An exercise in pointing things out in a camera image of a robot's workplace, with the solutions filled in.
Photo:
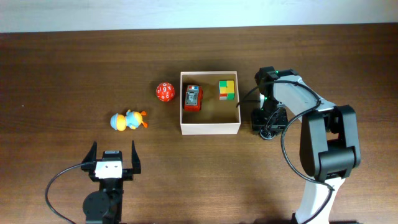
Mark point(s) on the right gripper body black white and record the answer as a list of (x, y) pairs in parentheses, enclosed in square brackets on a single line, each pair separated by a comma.
[(271, 114)]

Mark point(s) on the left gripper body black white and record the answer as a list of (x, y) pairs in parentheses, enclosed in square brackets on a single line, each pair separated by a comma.
[(127, 173)]

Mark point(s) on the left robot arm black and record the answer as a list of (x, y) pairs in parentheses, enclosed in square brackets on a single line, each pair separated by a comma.
[(105, 205)]

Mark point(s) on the multicolour puzzle cube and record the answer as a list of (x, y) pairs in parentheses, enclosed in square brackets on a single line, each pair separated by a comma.
[(226, 89)]

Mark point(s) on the red toy fire truck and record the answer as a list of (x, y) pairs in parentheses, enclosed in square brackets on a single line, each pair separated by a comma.
[(193, 98)]

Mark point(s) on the red letter ball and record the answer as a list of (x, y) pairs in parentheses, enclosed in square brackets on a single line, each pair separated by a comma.
[(165, 92)]

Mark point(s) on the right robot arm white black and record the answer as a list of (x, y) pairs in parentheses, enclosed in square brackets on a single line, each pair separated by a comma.
[(329, 142)]

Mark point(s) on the small black round cap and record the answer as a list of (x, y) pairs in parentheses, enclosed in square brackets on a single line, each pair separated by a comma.
[(266, 135)]

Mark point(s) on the white open cardboard box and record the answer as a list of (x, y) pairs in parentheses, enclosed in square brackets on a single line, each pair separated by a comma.
[(216, 116)]

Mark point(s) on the blue orange duck toy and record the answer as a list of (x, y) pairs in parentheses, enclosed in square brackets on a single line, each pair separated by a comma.
[(132, 120)]

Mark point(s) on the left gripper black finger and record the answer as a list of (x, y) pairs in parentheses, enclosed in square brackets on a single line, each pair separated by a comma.
[(135, 160), (91, 155)]

